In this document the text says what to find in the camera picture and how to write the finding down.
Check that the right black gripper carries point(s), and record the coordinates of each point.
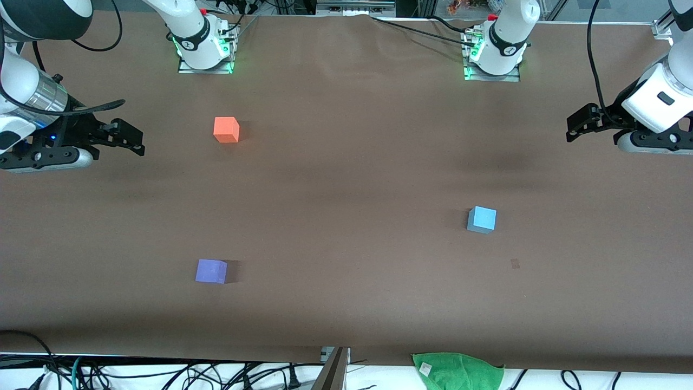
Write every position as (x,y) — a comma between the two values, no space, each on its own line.
(76,128)

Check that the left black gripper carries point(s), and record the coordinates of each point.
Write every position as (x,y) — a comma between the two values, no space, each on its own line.
(607,120)

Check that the blue block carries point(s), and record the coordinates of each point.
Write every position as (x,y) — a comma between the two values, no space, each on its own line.
(481,219)

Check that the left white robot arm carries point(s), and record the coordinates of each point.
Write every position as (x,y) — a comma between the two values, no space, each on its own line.
(506,38)

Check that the orange block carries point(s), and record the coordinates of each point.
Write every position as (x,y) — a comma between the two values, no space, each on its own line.
(226,130)

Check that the purple block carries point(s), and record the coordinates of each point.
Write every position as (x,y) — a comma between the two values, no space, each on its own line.
(211,271)

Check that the small colourful background objects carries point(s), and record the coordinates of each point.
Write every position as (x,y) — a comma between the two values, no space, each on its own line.
(456,6)

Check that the brown table cover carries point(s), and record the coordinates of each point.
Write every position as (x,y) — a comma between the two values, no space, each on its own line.
(346,281)

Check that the green cloth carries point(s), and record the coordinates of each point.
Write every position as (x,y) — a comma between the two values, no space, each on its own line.
(457,372)

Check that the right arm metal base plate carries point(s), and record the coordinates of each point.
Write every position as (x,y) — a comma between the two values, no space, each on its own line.
(187,69)

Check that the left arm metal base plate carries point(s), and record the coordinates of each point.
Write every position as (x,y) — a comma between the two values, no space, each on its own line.
(490,78)

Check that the aluminium frame profile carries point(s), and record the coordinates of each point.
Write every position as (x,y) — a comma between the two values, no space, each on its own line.
(663,24)

